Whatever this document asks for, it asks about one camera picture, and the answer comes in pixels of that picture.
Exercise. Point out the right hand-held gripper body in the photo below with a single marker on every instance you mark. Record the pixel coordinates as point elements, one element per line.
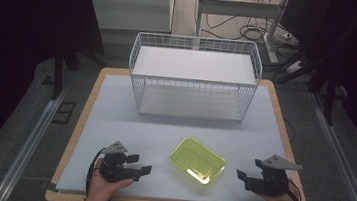
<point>270,180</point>

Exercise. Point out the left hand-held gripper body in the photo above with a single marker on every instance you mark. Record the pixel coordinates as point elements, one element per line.
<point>113,165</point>

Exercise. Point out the yellow-green transparent plastic tray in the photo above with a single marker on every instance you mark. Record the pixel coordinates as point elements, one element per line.
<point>197,160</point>

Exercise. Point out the person's left hand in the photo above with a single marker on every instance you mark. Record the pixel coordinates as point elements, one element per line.
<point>105,190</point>

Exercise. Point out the pale blue table mat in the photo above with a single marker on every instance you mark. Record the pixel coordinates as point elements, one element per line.
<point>129,132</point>

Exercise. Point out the black stand leg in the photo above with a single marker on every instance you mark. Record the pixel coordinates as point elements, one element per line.
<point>329,99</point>
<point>58,74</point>

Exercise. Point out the white power strip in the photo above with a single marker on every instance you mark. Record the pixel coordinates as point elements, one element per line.
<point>294,67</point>

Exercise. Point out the white metal desk frame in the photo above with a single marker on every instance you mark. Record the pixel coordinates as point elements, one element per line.
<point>236,7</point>

